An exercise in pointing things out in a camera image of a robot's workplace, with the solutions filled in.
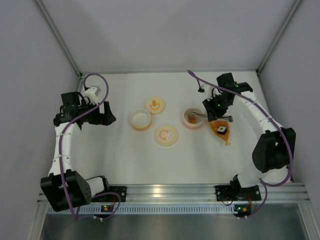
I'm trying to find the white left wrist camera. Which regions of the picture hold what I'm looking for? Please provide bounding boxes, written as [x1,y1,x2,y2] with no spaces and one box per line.
[82,86,101,104]

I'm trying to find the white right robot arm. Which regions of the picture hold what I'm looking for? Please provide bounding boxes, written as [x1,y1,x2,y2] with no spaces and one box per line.
[197,72,296,201]

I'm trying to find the cream lid orange handle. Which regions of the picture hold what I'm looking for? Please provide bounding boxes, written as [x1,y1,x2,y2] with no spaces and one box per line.
[144,96,166,115]

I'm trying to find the orange fried food piece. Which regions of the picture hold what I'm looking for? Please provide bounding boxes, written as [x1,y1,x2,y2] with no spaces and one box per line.
[187,113,197,124]

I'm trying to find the black white sushi roll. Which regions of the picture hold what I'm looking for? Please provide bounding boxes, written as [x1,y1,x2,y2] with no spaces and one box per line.
[216,125,228,135]

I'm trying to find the pink lunch bowl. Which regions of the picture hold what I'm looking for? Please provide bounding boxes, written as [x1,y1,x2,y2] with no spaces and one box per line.
[182,108,204,130]

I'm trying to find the yellow lunch bowl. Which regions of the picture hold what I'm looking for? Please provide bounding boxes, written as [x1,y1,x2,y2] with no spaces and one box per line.
[129,108,152,131]

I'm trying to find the left aluminium frame post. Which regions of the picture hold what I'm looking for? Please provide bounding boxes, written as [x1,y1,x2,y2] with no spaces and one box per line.
[32,0,83,78]

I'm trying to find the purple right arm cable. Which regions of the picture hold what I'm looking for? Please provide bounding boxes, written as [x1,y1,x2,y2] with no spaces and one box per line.
[187,69,293,221]

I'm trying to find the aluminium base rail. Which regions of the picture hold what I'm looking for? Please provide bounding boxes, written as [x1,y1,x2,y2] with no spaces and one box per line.
[37,183,308,216]

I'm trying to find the cream lid pink handle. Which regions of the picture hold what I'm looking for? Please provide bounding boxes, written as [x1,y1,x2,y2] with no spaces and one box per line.
[154,125,178,147]

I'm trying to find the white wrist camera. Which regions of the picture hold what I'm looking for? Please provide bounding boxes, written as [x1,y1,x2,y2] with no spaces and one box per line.
[82,86,101,104]
[197,83,214,98]

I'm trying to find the aluminium frame post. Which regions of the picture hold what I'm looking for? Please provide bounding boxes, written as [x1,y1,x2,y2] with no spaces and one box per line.
[256,0,305,75]
[32,0,83,78]

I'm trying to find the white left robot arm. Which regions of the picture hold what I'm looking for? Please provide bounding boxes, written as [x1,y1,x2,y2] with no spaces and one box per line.
[40,91,116,212]

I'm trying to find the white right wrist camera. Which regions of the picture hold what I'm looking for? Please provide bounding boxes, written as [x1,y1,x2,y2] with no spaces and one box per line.
[197,83,214,98]

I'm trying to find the right aluminium frame post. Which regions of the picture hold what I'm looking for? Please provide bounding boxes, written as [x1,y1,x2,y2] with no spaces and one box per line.
[256,0,305,75]

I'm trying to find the metal tongs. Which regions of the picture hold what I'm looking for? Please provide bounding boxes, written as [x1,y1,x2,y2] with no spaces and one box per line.
[187,111,234,123]

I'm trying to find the woven boat-shaped basket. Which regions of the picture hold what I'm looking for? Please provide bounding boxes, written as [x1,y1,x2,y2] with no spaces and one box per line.
[208,120,231,146]

